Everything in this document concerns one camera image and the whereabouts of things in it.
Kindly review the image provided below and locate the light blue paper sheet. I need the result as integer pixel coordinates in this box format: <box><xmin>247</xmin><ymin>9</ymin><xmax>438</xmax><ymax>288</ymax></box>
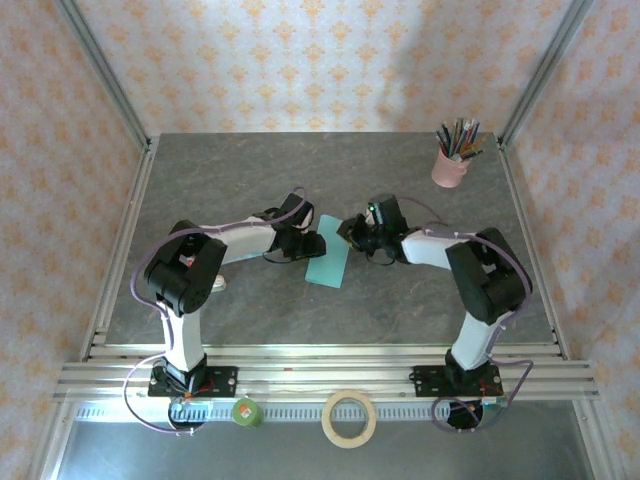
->
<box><xmin>304</xmin><ymin>213</ymin><xmax>352</xmax><ymax>290</ymax></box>

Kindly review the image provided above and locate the pink pencil cup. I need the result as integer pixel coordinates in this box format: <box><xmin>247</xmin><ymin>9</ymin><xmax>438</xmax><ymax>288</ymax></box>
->
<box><xmin>431</xmin><ymin>147</ymin><xmax>472</xmax><ymax>189</ymax></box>

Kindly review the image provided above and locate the beige masking tape roll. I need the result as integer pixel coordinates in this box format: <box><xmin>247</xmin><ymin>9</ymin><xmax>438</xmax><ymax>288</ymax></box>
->
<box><xmin>321</xmin><ymin>389</ymin><xmax>378</xmax><ymax>450</ymax></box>

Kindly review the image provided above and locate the green tape roll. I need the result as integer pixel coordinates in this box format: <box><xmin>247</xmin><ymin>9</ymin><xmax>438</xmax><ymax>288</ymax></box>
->
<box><xmin>231</xmin><ymin>396</ymin><xmax>265</xmax><ymax>430</ymax></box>

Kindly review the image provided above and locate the green circuit board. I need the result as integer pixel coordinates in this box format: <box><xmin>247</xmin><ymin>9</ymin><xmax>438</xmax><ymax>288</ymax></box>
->
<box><xmin>479</xmin><ymin>397</ymin><xmax>510</xmax><ymax>426</ymax></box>

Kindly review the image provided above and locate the aluminium mounting rail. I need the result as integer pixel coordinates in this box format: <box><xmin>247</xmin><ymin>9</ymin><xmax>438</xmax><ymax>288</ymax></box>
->
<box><xmin>53</xmin><ymin>343</ymin><xmax>601</xmax><ymax>404</ymax></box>

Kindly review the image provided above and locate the aluminium table side rail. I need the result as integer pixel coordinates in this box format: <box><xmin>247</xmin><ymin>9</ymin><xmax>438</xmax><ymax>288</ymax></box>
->
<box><xmin>497</xmin><ymin>138</ymin><xmax>570</xmax><ymax>360</ymax></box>
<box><xmin>79</xmin><ymin>137</ymin><xmax>161</xmax><ymax>362</ymax></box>

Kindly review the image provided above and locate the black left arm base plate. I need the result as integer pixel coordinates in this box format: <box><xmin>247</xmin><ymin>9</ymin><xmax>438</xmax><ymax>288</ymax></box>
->
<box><xmin>147</xmin><ymin>366</ymin><xmax>240</xmax><ymax>399</ymax></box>

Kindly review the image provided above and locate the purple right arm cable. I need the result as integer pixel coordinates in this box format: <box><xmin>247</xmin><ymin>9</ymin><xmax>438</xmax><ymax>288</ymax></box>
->
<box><xmin>397</xmin><ymin>197</ymin><xmax>535</xmax><ymax>436</ymax></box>

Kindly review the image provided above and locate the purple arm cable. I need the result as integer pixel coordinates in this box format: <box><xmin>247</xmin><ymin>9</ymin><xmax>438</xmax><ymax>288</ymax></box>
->
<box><xmin>122</xmin><ymin>187</ymin><xmax>307</xmax><ymax>436</ymax></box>
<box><xmin>397</xmin><ymin>197</ymin><xmax>535</xmax><ymax>436</ymax></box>

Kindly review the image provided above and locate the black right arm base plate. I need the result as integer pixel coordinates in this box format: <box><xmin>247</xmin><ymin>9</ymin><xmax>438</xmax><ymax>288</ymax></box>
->
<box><xmin>411</xmin><ymin>364</ymin><xmax>502</xmax><ymax>399</ymax></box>

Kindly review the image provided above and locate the grey slotted cable duct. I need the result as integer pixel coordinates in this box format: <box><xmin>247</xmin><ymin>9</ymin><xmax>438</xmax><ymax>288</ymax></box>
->
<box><xmin>74</xmin><ymin>402</ymin><xmax>506</xmax><ymax>422</ymax></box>

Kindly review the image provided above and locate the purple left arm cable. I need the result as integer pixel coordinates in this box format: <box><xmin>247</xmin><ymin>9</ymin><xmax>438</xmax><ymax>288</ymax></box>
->
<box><xmin>122</xmin><ymin>187</ymin><xmax>307</xmax><ymax>436</ymax></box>

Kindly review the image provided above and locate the aluminium corner post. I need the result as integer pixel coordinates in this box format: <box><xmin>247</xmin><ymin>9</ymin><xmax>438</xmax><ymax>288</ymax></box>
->
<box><xmin>54</xmin><ymin>0</ymin><xmax>154</xmax><ymax>152</ymax></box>
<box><xmin>497</xmin><ymin>0</ymin><xmax>597</xmax><ymax>151</ymax></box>

